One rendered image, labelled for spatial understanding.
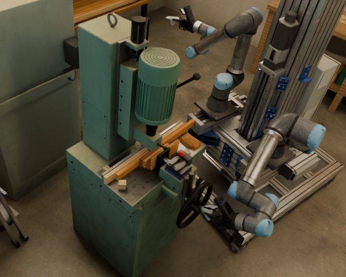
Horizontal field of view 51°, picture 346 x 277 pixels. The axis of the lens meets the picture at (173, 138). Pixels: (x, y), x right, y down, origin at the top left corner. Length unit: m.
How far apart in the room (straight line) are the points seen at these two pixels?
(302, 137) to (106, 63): 0.93
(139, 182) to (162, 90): 0.50
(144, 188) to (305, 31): 1.18
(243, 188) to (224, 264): 1.14
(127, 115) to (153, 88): 0.28
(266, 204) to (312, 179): 1.54
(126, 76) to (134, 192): 0.55
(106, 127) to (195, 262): 1.23
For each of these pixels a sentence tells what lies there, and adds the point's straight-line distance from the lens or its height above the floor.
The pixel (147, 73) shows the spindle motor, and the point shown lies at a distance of 1.50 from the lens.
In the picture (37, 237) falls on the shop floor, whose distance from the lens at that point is 2.72.
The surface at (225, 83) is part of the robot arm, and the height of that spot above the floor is 1.04.
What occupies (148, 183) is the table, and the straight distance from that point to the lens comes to 1.80.
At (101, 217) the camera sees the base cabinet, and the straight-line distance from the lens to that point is 2.21.
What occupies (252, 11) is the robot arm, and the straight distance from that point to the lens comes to 2.27.
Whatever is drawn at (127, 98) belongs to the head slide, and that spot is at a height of 1.26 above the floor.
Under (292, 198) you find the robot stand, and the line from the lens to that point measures 2.91.
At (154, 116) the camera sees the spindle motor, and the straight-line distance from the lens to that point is 1.61.
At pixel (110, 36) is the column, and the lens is 1.63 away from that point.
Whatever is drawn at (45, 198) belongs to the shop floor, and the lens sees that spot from 2.90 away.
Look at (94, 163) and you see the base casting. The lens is 2.01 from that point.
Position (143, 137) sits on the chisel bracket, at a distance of 1.80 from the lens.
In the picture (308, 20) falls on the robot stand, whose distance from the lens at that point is 2.08.
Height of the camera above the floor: 2.28
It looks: 43 degrees down
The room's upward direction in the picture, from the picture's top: 10 degrees clockwise
